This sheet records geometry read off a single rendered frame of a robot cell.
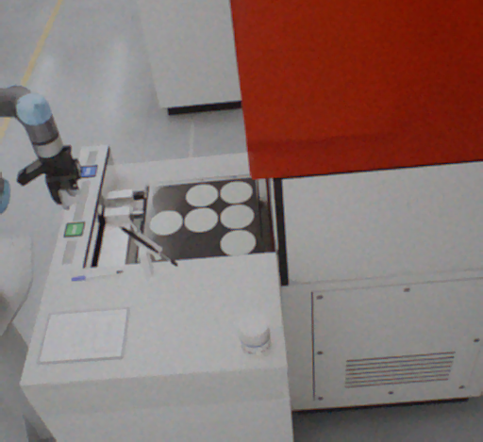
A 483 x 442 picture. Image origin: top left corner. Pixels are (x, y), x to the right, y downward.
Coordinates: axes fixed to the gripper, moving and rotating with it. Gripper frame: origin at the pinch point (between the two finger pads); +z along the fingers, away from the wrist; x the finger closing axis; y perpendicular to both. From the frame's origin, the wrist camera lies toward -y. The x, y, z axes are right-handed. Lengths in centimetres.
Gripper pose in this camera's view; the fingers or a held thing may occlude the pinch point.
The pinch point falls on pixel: (64, 205)
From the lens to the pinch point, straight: 174.4
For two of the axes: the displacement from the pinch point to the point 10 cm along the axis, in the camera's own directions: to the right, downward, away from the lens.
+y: 9.9, -1.0, -0.4
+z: 1.0, 7.3, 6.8
